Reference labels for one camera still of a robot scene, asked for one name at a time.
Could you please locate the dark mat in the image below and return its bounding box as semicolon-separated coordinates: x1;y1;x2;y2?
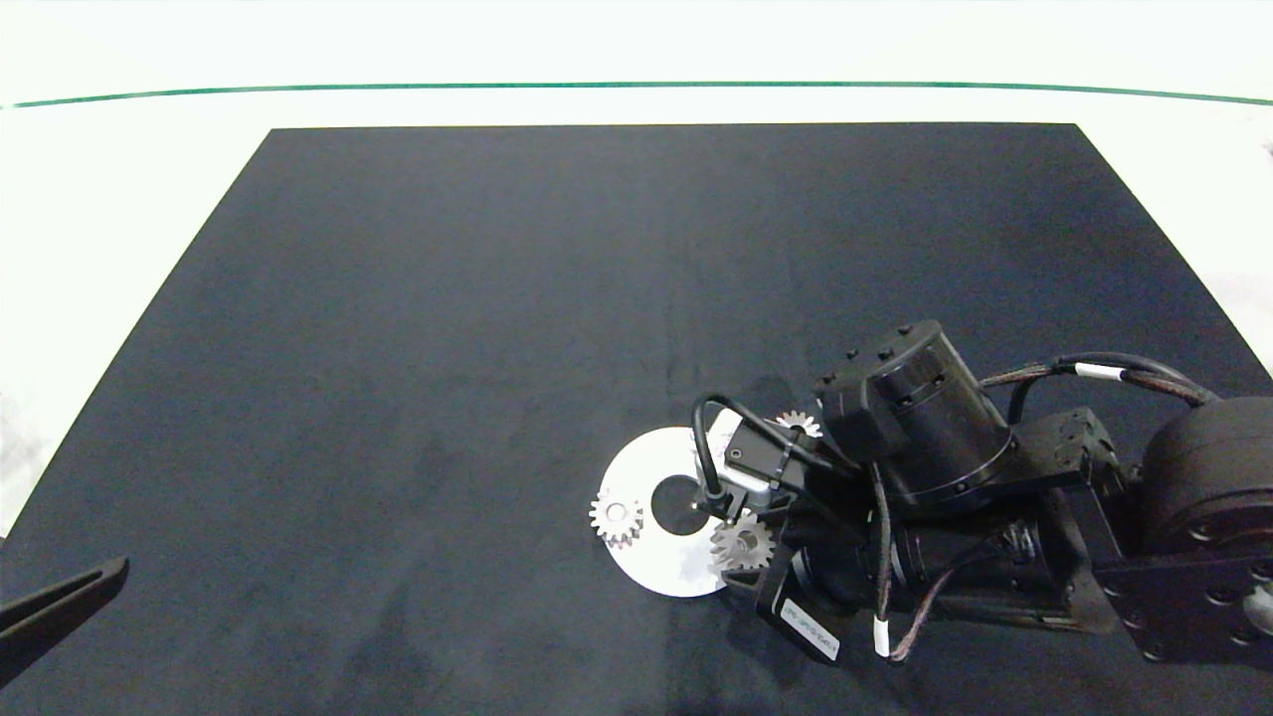
0;122;1273;716

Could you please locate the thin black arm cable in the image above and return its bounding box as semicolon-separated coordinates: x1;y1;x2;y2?
1006;352;1209;429

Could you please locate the braided cable with white tag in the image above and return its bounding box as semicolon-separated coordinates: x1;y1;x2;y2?
980;360;1222;407

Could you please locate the black camera cable loop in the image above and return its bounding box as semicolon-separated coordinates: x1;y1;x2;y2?
691;393;841;500

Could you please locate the round white carrier plate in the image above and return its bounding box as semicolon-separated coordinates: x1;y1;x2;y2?
598;427;757;599

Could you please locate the boxy silver wrist camera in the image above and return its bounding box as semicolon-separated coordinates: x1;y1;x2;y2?
708;410;797;513

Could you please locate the black cable with white tag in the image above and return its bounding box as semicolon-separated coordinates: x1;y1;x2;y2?
867;462;1005;663

